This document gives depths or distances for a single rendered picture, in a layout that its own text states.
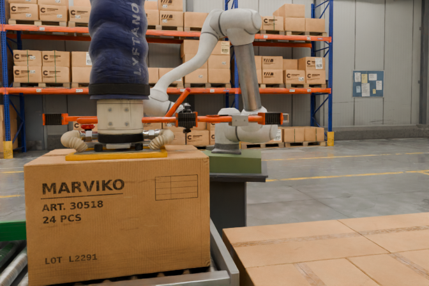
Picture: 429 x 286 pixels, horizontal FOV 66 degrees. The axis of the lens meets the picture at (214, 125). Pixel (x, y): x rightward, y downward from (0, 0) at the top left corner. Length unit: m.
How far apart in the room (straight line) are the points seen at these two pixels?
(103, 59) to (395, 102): 12.01
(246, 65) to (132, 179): 0.93
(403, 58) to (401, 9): 1.63
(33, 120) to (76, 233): 8.89
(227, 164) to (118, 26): 1.01
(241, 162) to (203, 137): 6.71
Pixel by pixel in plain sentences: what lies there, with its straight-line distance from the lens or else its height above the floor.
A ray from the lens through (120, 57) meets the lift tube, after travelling 1.23.
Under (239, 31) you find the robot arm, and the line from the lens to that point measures 1.75.
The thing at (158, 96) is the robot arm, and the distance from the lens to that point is 1.60.
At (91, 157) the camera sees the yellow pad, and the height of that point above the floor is 0.96.
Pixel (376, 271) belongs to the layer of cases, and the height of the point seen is 0.54.
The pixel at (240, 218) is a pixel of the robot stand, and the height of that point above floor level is 0.47.
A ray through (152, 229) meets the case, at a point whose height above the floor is 0.71.
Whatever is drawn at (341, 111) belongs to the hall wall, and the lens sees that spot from 11.60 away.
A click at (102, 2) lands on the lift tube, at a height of 1.49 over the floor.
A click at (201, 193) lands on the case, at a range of 1.21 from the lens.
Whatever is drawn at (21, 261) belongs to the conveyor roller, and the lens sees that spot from 1.56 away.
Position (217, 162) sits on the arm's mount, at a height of 0.81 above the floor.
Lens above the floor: 1.13
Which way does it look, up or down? 3 degrees down
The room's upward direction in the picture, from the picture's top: 1 degrees counter-clockwise
